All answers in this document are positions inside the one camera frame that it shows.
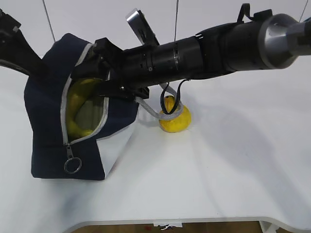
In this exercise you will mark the navy blue lunch bag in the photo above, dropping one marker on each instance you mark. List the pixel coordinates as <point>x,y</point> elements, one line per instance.
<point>54,156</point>

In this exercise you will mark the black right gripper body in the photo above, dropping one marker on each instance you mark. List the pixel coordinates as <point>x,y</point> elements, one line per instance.
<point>135,63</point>

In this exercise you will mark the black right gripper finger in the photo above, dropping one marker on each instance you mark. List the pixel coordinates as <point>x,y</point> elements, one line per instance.
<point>127,89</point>
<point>96,67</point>

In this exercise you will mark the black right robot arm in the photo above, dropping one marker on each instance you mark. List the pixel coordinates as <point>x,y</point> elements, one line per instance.
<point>266,42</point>

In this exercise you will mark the yellow banana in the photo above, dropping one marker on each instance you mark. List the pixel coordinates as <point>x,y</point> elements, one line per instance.
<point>78,93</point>

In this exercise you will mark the yellow pear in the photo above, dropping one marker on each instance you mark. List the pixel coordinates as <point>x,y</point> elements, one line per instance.
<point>178,124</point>

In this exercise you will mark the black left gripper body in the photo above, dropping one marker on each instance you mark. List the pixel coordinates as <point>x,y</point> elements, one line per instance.
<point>9,29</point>

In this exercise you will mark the white tape under table edge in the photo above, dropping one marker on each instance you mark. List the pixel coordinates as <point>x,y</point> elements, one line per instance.
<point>168,225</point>

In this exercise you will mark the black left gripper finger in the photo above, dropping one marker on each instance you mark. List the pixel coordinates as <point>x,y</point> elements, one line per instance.
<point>19,66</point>
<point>25,53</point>

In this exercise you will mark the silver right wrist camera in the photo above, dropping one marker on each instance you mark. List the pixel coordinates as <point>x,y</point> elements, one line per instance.
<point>141,28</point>

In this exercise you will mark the green lid lunch box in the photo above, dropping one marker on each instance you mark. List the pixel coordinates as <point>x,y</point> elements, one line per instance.
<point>89,115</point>

